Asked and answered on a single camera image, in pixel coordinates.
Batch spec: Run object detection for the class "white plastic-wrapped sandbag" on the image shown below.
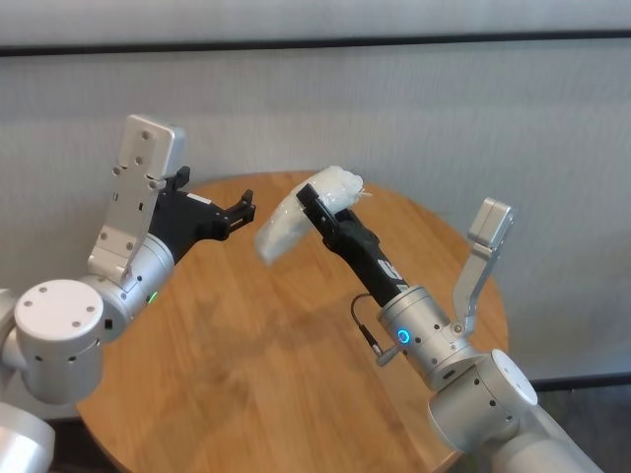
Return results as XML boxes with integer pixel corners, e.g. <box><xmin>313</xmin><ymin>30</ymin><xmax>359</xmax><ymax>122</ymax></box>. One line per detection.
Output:
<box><xmin>253</xmin><ymin>165</ymin><xmax>374</xmax><ymax>268</ymax></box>

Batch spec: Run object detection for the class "right arm connector cable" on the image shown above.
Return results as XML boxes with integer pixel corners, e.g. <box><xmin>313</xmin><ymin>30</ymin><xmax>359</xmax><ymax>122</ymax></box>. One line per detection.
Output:
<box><xmin>350</xmin><ymin>294</ymin><xmax>403</xmax><ymax>367</ymax></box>

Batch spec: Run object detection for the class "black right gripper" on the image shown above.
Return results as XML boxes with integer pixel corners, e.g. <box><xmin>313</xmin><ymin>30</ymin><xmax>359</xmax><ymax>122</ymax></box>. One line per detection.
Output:
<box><xmin>295</xmin><ymin>182</ymin><xmax>411</xmax><ymax>309</ymax></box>

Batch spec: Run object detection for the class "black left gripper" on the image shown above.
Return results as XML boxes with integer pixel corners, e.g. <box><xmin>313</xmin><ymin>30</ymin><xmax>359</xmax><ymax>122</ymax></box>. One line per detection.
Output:
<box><xmin>147</xmin><ymin>166</ymin><xmax>257</xmax><ymax>265</ymax></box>

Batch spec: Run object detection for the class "black wall trim strip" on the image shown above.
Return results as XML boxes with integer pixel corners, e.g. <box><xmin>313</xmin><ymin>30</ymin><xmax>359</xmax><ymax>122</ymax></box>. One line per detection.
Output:
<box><xmin>0</xmin><ymin>30</ymin><xmax>631</xmax><ymax>58</ymax></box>

